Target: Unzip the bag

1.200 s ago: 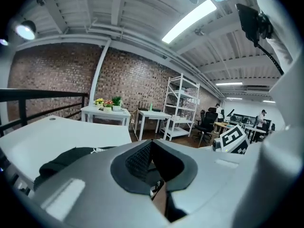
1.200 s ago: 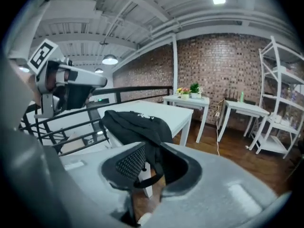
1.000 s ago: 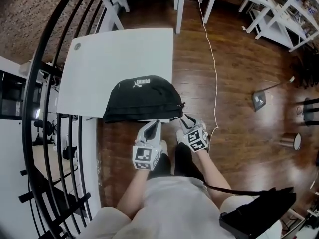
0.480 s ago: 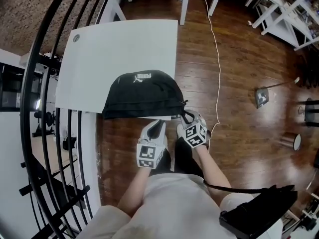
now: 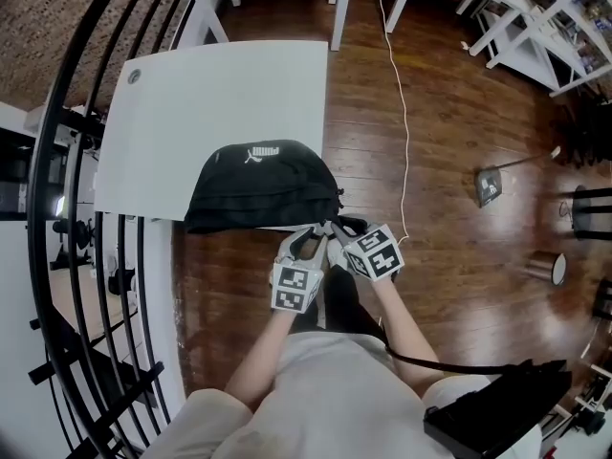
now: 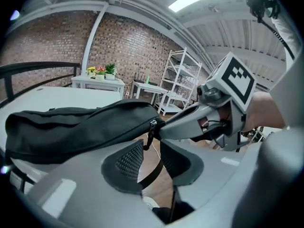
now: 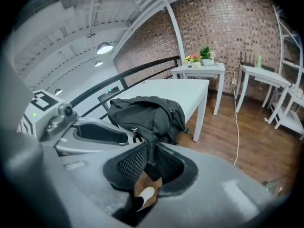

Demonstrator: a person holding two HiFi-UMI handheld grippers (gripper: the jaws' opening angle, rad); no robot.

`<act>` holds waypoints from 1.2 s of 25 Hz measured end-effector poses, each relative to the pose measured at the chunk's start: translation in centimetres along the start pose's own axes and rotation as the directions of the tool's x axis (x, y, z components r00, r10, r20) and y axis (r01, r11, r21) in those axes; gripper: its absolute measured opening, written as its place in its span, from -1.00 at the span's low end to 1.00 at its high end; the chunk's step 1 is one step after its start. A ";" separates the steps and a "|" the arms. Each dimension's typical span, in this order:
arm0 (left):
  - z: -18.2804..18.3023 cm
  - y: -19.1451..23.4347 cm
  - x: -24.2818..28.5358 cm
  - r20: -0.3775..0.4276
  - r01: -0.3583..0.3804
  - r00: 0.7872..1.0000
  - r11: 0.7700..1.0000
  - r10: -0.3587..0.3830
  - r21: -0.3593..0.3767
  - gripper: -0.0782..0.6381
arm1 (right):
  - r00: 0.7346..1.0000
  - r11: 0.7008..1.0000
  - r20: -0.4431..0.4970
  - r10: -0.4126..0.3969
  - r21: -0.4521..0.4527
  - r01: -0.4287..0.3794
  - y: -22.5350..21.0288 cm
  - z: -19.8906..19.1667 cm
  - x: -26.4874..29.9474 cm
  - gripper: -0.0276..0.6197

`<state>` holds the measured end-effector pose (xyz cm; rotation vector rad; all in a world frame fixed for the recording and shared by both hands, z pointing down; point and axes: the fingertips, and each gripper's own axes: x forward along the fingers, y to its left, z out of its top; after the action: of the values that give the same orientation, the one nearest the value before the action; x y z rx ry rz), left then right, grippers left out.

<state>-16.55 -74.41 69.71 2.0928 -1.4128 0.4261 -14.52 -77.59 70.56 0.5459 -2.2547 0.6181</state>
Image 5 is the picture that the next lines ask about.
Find white table with round grommet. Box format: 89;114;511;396
93;39;332;329

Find person's white shoe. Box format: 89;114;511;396
326;242;354;276

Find long-handled broom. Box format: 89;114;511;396
495;145;563;170

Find person's right forearm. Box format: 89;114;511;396
370;274;447;400

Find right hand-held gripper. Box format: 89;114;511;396
329;214;405;282

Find black strap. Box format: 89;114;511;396
380;320;520;376

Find person's white shirt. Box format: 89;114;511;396
142;330;484;459

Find black stool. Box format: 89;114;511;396
571;184;612;243

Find black backpack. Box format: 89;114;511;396
184;139;346;236

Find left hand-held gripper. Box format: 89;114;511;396
270;226;331;315

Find person's left forearm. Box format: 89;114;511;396
223;306;298;411

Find black metal railing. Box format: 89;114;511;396
26;0;198;459

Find long white cable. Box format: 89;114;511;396
375;0;412;244

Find black case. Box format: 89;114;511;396
423;359;574;459

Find steel trash can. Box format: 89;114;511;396
524;250;569;287

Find person's black trousers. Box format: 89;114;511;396
294;265;389;344

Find white open shelf unit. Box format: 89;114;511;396
467;0;612;98

